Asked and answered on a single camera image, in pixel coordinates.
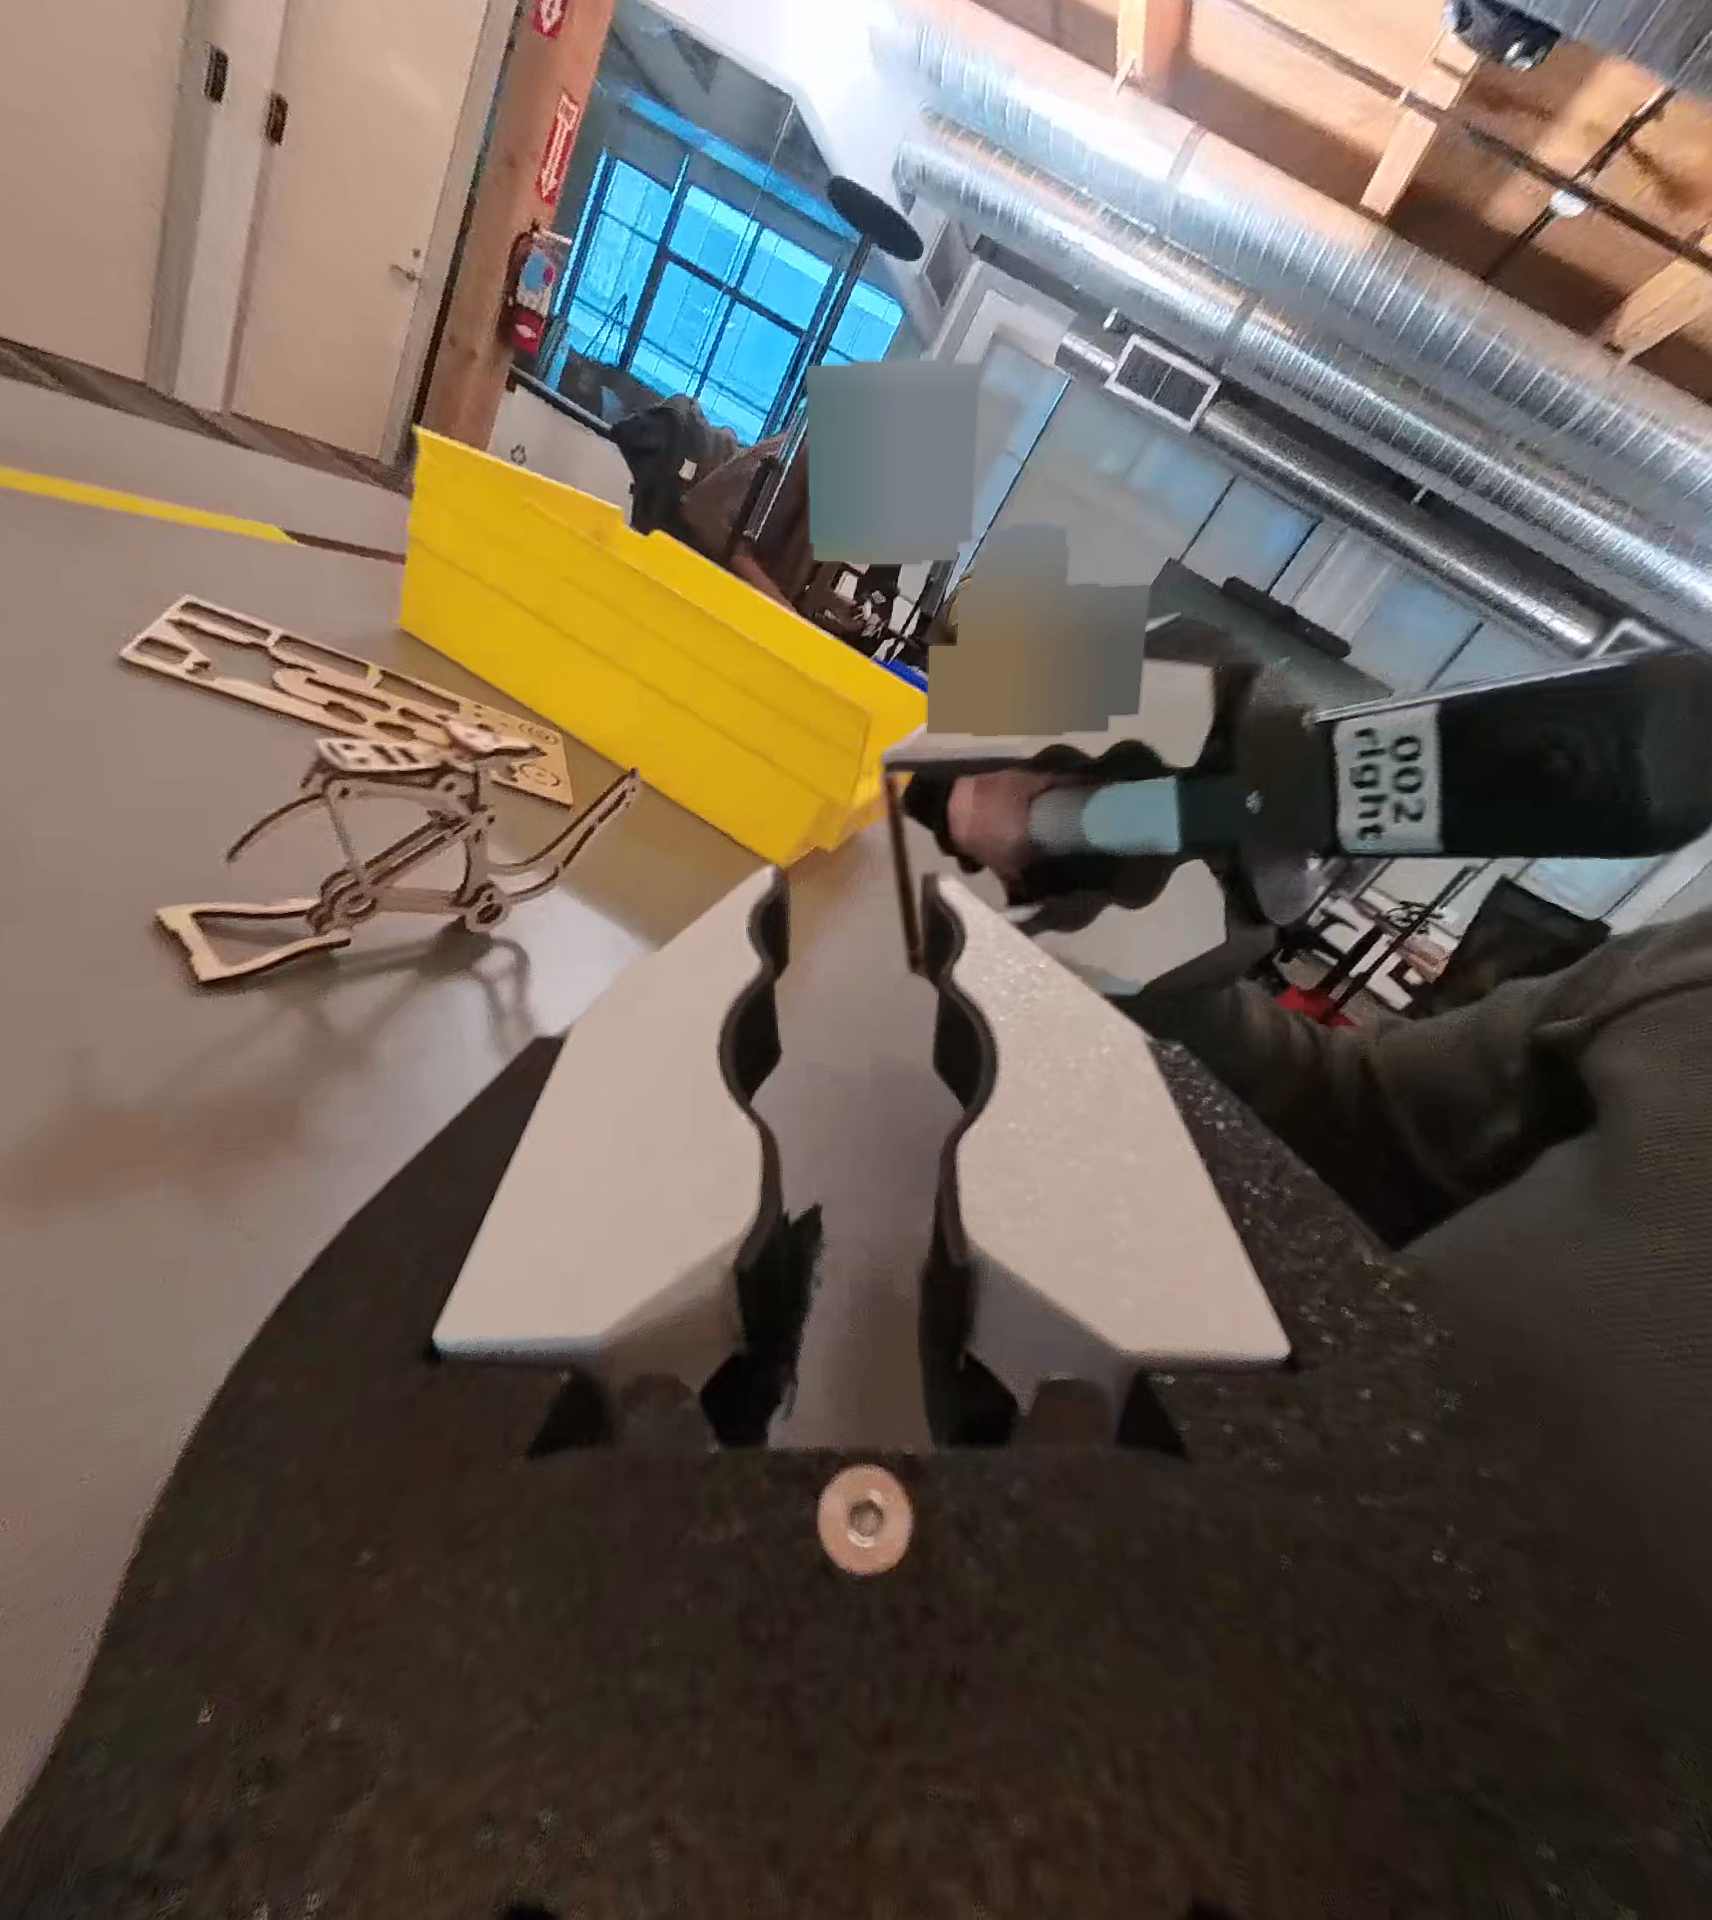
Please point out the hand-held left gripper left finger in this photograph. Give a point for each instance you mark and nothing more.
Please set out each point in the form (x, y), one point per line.
(601, 1170)

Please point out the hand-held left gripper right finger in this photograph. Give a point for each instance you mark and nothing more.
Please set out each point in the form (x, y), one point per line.
(1111, 1184)

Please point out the small wooden model part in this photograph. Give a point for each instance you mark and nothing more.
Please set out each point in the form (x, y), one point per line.
(908, 885)

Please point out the person's right forearm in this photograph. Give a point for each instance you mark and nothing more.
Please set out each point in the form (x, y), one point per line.
(1470, 1081)

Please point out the partly built wooden model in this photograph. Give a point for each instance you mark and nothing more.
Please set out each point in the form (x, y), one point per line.
(391, 855)

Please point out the laser-cut wooden parts sheet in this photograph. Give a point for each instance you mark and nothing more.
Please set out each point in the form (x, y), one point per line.
(241, 661)

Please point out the person's right hand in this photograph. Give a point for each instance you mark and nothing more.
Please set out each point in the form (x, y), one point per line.
(999, 832)

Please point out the yellow plastic bin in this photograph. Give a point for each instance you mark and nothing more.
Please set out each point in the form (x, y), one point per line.
(617, 645)

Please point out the white vent grille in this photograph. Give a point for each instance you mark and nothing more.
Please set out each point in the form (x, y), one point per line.
(1165, 383)

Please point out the yellow tape strip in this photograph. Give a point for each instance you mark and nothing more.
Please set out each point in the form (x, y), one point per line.
(77, 489)

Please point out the black floor lamp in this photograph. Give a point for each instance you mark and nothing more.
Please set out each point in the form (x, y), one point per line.
(874, 225)

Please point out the red fire extinguisher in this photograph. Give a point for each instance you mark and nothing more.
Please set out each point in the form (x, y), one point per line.
(528, 292)

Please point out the white double door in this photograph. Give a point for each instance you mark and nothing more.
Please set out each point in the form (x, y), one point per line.
(331, 225)

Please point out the silver ventilation duct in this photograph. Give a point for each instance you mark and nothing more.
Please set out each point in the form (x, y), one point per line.
(1487, 578)
(1470, 361)

